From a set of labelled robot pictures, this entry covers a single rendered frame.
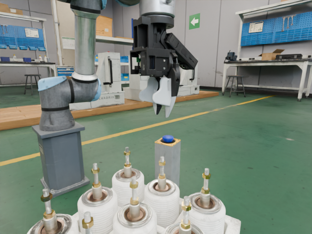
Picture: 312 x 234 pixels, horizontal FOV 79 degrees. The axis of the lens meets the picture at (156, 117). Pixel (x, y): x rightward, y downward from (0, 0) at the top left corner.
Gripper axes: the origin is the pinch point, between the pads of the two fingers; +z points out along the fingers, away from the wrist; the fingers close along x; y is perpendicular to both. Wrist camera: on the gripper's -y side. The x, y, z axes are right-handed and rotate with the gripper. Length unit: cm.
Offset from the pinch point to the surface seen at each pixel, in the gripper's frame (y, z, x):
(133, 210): 12.3, 19.2, 5.3
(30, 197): 31, 46, -58
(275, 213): -48, 46, 11
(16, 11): 4, -148, -578
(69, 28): -127, -135, -633
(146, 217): 10.1, 21.0, 7.2
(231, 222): -11.1, 28.3, 14.2
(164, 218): 2.8, 27.0, 4.2
